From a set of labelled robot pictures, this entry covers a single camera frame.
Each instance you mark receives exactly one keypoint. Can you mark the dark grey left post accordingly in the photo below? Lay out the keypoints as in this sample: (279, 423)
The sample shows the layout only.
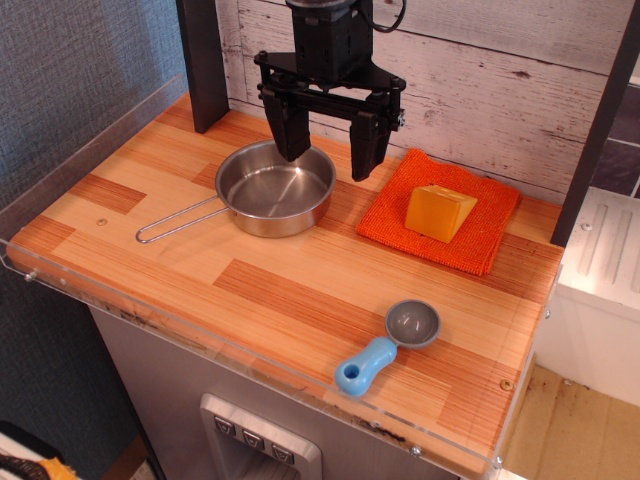
(202, 51)

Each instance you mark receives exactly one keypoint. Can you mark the blue handled grey spoon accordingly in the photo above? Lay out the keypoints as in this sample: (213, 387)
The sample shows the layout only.
(410, 324)

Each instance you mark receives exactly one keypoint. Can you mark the yellow black object bottom left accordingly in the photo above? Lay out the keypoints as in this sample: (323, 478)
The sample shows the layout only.
(45, 469)

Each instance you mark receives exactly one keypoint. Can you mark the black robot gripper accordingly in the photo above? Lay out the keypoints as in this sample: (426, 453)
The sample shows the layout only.
(331, 72)

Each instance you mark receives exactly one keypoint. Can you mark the stainless steel pot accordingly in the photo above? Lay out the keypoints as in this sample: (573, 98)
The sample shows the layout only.
(264, 194)

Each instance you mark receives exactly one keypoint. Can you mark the white cabinet on right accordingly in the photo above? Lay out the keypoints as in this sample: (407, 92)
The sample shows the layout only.
(590, 332)

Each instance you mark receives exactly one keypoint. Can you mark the silver dispenser panel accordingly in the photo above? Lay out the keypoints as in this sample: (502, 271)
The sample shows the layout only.
(255, 442)

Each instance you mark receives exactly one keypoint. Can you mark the yellow cheese wedge toy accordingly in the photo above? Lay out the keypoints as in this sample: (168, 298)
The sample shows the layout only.
(438, 212)

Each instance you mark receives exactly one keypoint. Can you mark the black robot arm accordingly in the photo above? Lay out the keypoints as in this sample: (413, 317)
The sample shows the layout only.
(320, 4)

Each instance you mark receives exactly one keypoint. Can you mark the dark grey right post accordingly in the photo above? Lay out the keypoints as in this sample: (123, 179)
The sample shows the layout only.
(609, 104)

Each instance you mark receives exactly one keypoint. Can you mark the grey toy fridge cabinet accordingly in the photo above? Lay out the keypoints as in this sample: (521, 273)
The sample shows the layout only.
(166, 384)

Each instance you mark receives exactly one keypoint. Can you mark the dark grey post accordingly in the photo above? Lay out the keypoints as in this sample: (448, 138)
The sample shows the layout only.
(609, 104)
(202, 51)

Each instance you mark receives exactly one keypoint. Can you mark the orange knitted cloth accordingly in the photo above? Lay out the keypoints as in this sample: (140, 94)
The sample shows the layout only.
(474, 247)

